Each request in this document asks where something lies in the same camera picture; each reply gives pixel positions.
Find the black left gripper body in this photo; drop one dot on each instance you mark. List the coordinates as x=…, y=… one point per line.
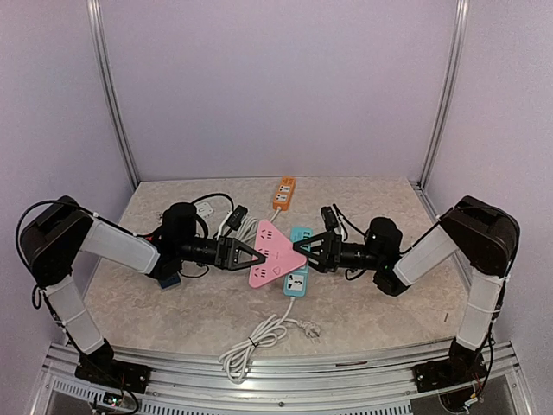
x=223, y=252

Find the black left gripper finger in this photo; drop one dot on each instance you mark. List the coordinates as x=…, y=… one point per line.
x=242, y=254
x=237, y=266

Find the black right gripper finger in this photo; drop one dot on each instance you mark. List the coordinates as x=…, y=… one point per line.
x=315, y=245
x=317, y=261

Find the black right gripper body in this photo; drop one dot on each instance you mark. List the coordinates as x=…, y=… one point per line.
x=335, y=252

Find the pink power strip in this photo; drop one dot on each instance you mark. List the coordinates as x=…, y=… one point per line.
x=280, y=257

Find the teal power strip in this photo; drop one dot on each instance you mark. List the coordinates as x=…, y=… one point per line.
x=295, y=283

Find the orange power strip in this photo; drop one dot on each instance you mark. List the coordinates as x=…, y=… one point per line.
x=283, y=196

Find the white multi-outlet plug adapter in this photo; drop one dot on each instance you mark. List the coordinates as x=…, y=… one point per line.
x=204, y=210

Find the blue cube adapter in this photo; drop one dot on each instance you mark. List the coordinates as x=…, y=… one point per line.
x=170, y=282

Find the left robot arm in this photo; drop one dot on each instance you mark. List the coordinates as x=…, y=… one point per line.
x=53, y=236

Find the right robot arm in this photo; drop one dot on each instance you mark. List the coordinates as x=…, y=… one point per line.
x=484, y=236

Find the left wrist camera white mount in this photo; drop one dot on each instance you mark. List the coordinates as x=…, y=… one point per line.
x=232, y=221

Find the aluminium front rail frame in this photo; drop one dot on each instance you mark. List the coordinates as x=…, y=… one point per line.
x=342, y=383

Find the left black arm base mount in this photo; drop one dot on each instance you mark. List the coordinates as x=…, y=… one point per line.
x=101, y=368

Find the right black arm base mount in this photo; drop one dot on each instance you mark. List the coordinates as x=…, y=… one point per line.
x=453, y=369

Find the right aluminium corner post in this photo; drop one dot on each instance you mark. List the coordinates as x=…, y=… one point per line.
x=447, y=92

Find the aluminium corner post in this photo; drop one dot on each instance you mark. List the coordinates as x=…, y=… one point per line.
x=111, y=99
x=447, y=92

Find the left aluminium corner post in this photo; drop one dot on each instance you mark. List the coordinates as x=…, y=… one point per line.
x=111, y=99

